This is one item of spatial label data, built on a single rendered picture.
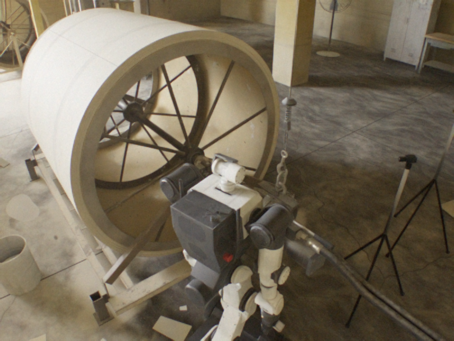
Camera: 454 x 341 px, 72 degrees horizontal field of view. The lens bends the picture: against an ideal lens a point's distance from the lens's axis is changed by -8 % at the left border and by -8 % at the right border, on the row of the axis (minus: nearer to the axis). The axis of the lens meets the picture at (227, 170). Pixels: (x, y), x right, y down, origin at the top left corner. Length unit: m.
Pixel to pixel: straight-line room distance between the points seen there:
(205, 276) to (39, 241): 2.23
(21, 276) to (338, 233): 2.64
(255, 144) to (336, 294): 1.39
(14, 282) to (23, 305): 0.19
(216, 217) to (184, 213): 0.11
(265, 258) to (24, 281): 2.10
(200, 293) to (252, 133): 1.87
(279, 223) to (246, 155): 1.95
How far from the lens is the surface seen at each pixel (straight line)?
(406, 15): 8.98
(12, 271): 2.87
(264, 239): 1.15
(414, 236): 3.48
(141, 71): 1.96
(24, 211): 3.83
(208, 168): 2.21
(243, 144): 3.10
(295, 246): 1.78
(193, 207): 1.21
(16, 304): 3.01
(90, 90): 1.96
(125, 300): 2.47
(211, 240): 1.16
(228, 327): 2.00
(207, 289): 1.45
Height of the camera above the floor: 2.13
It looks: 33 degrees down
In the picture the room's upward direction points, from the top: straight up
